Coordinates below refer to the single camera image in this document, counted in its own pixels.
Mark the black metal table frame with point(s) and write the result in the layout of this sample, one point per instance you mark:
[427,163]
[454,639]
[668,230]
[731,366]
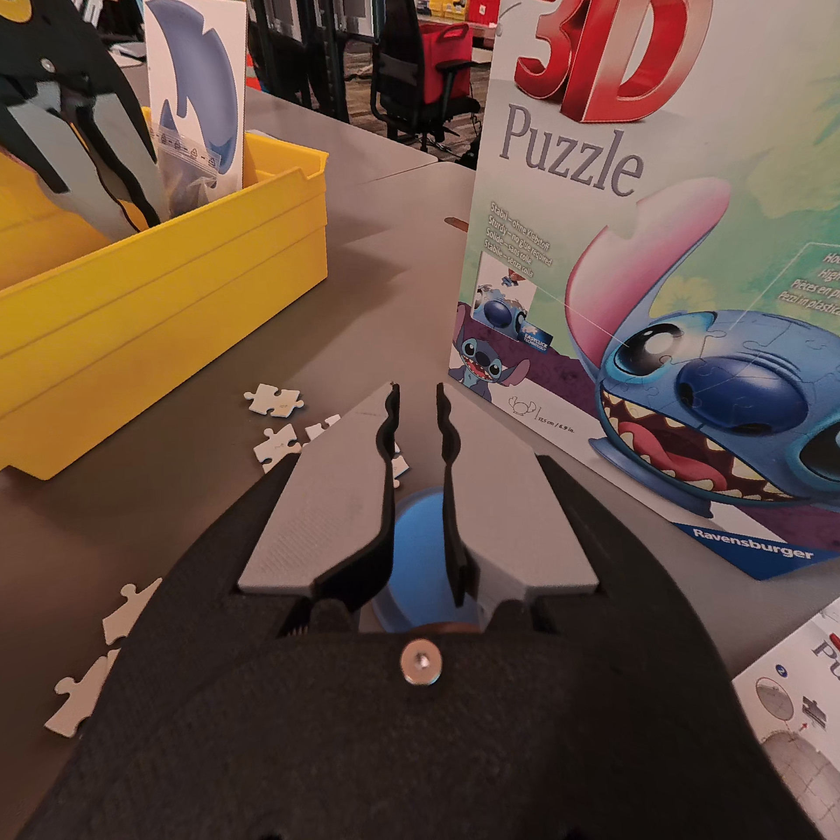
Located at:
[308,59]

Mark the white card with blue shapes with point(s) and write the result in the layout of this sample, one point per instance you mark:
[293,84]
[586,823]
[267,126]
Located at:
[197,65]

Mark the black office chair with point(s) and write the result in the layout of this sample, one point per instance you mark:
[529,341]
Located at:
[394,72]

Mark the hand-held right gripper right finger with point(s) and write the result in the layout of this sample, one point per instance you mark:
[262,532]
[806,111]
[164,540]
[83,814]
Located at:
[512,525]

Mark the red bag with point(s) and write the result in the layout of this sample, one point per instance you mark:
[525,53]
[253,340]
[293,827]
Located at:
[446,62]

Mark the blue plastic puzzle base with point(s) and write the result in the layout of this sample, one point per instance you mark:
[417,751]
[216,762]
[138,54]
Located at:
[420,558]

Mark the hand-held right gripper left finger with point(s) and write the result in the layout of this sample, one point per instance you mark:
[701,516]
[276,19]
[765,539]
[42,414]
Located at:
[315,525]

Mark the yellow plastic bin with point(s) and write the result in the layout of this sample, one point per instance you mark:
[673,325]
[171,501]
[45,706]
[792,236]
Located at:
[164,315]

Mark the clear plastic bag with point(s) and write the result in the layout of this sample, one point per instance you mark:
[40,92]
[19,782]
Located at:
[187,170]

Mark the brown flat wooden piece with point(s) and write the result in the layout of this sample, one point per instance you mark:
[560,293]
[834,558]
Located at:
[457,223]

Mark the white instruction leaflet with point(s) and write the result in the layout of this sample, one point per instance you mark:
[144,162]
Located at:
[800,722]

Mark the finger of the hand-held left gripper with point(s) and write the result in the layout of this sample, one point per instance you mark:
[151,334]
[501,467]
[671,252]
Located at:
[65,170]
[88,134]

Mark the printed puzzle box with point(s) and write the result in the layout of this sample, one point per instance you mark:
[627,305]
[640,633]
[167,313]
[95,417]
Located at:
[656,229]

